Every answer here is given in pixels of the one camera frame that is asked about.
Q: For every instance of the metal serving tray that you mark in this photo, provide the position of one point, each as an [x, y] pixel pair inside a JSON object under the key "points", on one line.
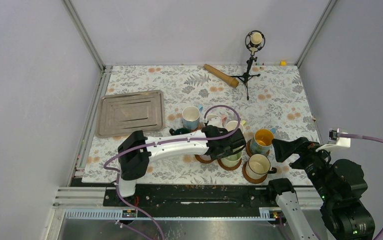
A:
{"points": [[122, 114]]}

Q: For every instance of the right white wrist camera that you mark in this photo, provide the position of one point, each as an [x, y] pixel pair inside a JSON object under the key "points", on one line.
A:
{"points": [[335, 142]]}

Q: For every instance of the wooden rolling pin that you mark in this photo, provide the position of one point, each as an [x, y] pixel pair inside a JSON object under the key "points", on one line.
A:
{"points": [[231, 81]]}

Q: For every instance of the blue mug orange inside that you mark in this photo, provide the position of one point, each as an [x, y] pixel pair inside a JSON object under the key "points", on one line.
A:
{"points": [[261, 142]]}

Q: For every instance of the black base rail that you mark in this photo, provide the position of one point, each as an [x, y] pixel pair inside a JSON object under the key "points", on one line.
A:
{"points": [[201, 201]]}

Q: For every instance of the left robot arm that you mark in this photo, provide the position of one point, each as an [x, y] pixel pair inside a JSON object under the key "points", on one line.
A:
{"points": [[137, 151]]}

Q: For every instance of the microphone on black tripod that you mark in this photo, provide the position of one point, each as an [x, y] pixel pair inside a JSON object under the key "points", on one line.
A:
{"points": [[254, 41]]}

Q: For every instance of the floral patterned table mat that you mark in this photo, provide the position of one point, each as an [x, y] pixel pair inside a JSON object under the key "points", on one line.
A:
{"points": [[277, 101]]}

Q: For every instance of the light cork coaster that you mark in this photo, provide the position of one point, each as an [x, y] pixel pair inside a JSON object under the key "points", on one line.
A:
{"points": [[200, 125]]}

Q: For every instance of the pink mug white inside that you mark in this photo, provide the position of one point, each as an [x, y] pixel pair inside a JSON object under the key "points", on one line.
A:
{"points": [[222, 118]]}

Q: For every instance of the dark green mug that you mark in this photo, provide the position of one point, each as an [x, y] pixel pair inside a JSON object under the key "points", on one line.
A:
{"points": [[179, 131]]}

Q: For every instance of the dark scuffed brown coaster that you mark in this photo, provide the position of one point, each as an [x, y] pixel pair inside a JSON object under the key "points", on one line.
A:
{"points": [[248, 150]]}

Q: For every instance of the light green mug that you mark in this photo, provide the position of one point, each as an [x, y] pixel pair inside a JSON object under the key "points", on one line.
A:
{"points": [[232, 160]]}

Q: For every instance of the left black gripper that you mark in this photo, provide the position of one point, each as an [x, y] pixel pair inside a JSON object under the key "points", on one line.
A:
{"points": [[227, 152]]}

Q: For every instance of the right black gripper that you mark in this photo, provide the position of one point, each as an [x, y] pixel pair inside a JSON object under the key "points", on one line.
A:
{"points": [[283, 147]]}

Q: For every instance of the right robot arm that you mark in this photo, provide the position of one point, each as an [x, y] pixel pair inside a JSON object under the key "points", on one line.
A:
{"points": [[340, 186]]}

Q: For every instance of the light blue mug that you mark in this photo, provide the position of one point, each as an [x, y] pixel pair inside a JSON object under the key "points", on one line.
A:
{"points": [[191, 117]]}

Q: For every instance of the yellow-green mug white inside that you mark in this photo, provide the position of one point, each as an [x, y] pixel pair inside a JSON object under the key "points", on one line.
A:
{"points": [[231, 125]]}

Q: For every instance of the beige mug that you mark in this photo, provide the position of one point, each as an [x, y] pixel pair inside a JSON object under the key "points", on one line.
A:
{"points": [[258, 167]]}

